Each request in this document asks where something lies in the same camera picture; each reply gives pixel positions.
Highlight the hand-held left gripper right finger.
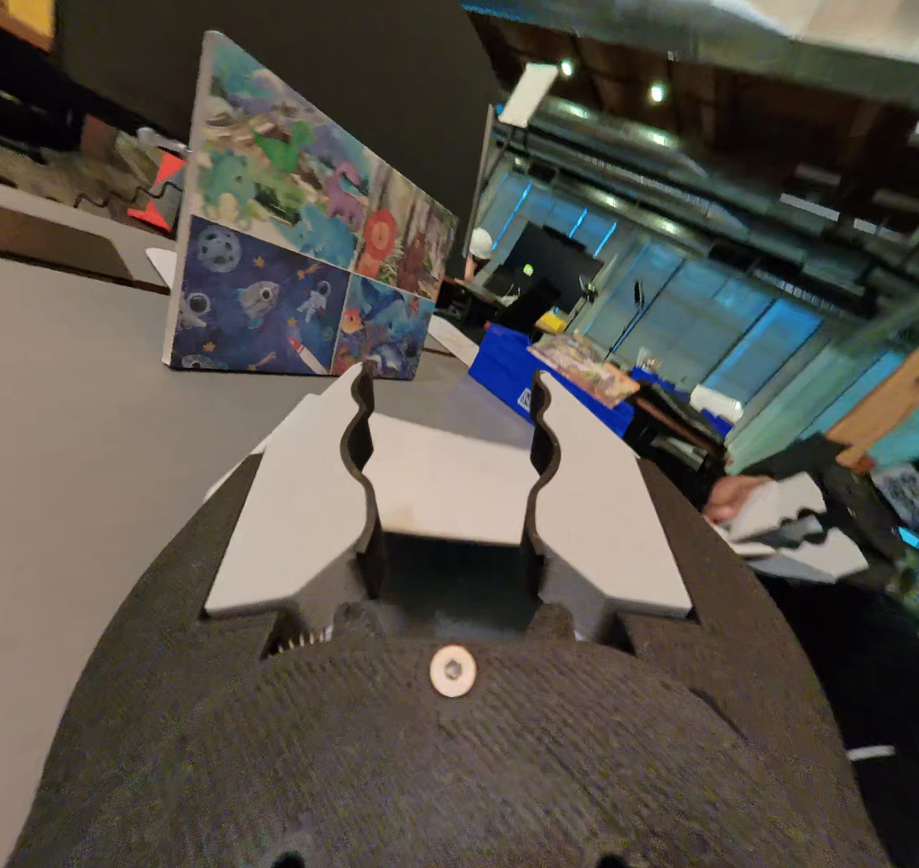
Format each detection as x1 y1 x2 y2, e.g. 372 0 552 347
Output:
520 371 694 641

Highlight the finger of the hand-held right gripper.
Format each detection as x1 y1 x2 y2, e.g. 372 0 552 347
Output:
724 472 828 544
718 512 871 585

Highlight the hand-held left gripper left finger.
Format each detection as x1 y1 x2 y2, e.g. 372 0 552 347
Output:
204 361 389 621

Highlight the person's right forearm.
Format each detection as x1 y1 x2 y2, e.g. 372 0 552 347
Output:
725 433 852 485

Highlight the person's right hand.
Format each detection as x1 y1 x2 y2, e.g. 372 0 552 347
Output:
702 475 775 526

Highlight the person in black jacket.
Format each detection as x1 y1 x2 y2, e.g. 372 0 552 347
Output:
757 480 919 868

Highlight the blue plastic bin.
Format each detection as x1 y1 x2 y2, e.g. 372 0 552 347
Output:
468 322 636 438

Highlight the illustrated puzzle box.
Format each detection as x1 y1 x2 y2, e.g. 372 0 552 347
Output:
161 30 459 381

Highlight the red floor object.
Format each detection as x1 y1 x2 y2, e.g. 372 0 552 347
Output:
128 153 186 233

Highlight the black partition panel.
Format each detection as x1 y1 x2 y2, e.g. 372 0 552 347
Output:
54 0 500 226

